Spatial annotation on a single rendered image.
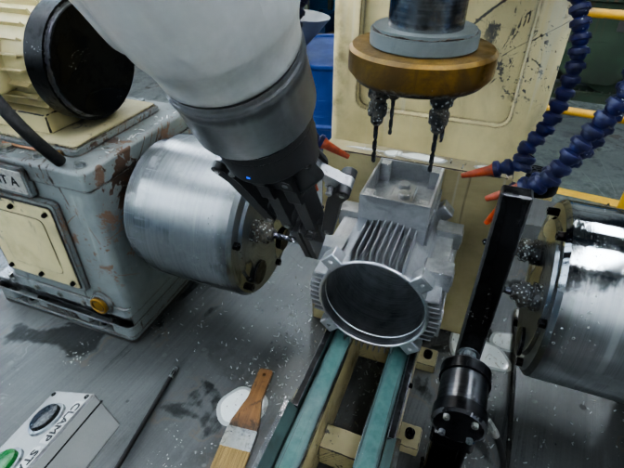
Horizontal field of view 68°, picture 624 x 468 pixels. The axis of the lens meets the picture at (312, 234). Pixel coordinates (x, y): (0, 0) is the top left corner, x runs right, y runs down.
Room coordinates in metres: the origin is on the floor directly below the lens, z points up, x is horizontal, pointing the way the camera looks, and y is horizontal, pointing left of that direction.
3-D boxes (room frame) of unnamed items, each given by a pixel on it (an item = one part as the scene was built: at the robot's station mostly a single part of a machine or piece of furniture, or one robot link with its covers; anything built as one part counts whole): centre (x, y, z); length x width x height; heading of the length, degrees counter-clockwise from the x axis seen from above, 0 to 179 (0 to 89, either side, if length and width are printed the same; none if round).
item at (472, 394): (0.47, -0.27, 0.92); 0.45 x 0.13 x 0.24; 159
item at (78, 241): (0.77, 0.43, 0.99); 0.35 x 0.31 x 0.37; 69
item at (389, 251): (0.55, -0.12, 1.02); 0.20 x 0.19 x 0.19; 158
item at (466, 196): (0.70, -0.18, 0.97); 0.30 x 0.11 x 0.34; 69
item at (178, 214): (0.68, 0.21, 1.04); 0.37 x 0.25 x 0.25; 69
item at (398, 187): (0.59, -0.14, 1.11); 0.12 x 0.11 x 0.07; 158
